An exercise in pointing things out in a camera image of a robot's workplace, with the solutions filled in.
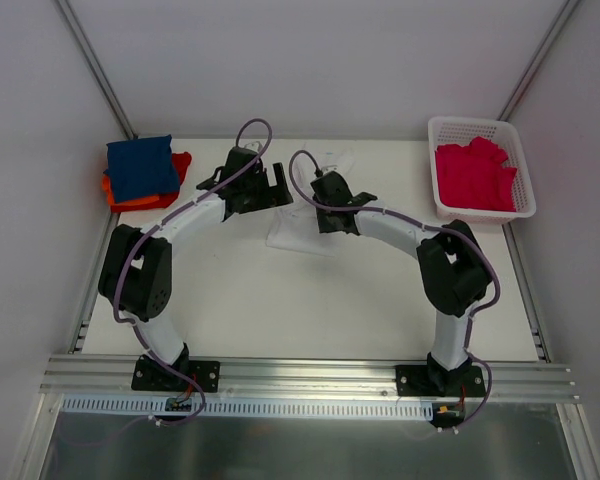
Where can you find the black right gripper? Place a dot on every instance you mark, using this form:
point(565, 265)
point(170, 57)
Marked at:
point(331, 218)

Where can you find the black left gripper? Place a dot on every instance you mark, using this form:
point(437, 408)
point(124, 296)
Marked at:
point(268, 191)

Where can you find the white t shirt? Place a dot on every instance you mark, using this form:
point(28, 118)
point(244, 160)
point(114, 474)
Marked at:
point(294, 226)

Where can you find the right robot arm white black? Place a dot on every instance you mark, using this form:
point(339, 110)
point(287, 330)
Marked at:
point(455, 273)

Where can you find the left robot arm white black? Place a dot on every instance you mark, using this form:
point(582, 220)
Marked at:
point(137, 274)

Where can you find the white plastic basket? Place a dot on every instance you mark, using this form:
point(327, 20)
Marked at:
point(444, 130)

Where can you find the crumpled pink t shirt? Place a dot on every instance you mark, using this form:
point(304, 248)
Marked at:
point(474, 176)

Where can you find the folded blue t shirt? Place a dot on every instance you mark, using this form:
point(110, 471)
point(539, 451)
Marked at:
point(141, 167)

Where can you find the folded orange t shirt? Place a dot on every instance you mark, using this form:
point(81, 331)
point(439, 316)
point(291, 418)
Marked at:
point(138, 202)

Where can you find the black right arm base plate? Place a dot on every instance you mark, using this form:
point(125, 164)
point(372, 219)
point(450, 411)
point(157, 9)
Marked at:
point(418, 380)

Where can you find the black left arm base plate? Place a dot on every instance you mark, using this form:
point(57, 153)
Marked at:
point(149, 376)

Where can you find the right aluminium frame post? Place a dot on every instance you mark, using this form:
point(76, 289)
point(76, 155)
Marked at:
point(523, 86)

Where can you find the aluminium frame post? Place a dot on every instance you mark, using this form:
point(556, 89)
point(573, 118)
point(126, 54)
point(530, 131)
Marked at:
point(87, 52)
point(523, 86)

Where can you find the left aluminium frame post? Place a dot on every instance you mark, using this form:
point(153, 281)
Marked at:
point(87, 52)

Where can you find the aluminium mounting rail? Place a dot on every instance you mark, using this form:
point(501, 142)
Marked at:
point(516, 382)

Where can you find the white slotted cable duct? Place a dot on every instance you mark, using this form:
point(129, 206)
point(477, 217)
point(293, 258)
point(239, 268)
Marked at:
point(243, 407)

